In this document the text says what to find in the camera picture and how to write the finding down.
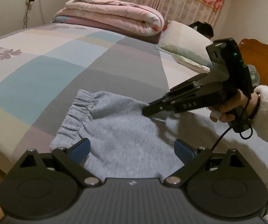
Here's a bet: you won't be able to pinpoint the patchwork pillow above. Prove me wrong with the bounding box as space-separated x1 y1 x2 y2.
157 20 212 68

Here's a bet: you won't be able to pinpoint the patchwork bed sheet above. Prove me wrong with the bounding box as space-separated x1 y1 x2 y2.
0 22 268 192

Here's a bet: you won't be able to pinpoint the green handheld fan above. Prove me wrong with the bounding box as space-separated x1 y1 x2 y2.
248 65 260 87

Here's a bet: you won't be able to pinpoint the wooden headboard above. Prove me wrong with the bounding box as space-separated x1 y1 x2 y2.
239 38 268 85

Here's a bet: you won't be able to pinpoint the grey sweatpants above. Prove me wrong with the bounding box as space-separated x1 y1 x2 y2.
50 90 268 183

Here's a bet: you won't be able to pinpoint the person right hand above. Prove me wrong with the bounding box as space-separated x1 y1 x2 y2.
208 90 258 123

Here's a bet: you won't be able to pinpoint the folded pink quilt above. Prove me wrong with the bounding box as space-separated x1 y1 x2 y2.
54 0 165 37

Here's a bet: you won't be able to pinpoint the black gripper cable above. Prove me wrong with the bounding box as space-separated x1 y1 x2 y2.
210 97 253 152

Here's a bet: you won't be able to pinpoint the person behind pillow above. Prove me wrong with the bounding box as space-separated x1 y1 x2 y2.
189 21 214 39

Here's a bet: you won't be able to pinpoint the green paperback book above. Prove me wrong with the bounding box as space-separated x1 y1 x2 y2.
171 53 210 73

